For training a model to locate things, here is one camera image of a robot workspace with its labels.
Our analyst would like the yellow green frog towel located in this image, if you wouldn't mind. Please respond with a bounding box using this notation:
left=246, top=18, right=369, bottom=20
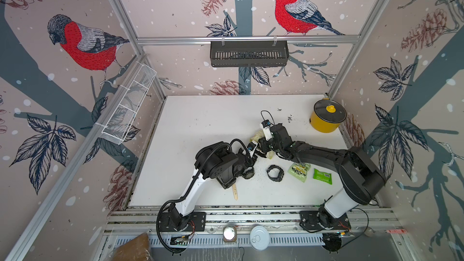
left=250, top=130, right=275, bottom=160

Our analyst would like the black digital watch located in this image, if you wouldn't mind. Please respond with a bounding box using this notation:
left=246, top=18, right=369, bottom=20
left=241, top=167, right=255, bottom=180
left=266, top=164, right=285, bottom=182

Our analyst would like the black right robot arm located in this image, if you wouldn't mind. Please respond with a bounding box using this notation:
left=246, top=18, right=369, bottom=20
left=259, top=120, right=387, bottom=233

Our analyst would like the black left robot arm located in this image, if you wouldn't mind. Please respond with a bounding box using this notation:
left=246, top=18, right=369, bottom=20
left=155, top=138, right=258, bottom=255

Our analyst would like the green snack packet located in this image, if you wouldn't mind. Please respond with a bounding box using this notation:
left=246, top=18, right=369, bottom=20
left=288, top=163, right=311, bottom=182

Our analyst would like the yellow pot with glass lid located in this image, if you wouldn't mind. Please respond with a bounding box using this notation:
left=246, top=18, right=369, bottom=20
left=309, top=99, right=347, bottom=133

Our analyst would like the small green sachet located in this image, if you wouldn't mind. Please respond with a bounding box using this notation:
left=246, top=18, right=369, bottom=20
left=313, top=169, right=332, bottom=185

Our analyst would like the glass spice jar silver lid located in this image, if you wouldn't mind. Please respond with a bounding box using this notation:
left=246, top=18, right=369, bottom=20
left=223, top=225, right=238, bottom=243

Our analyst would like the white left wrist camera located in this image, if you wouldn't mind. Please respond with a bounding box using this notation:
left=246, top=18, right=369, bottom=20
left=246, top=141, right=258, bottom=157

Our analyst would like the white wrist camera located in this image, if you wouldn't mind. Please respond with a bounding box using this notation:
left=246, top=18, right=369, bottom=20
left=246, top=141, right=258, bottom=157
left=261, top=120, right=274, bottom=141

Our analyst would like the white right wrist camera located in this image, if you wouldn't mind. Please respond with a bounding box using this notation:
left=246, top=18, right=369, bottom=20
left=261, top=120, right=274, bottom=141

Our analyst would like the black hanging wire basket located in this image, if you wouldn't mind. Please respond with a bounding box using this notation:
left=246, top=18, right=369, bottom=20
left=210, top=41, right=290, bottom=68

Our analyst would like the white mesh wall shelf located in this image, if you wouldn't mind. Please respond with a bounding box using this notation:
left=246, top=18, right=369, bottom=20
left=100, top=64, right=157, bottom=145

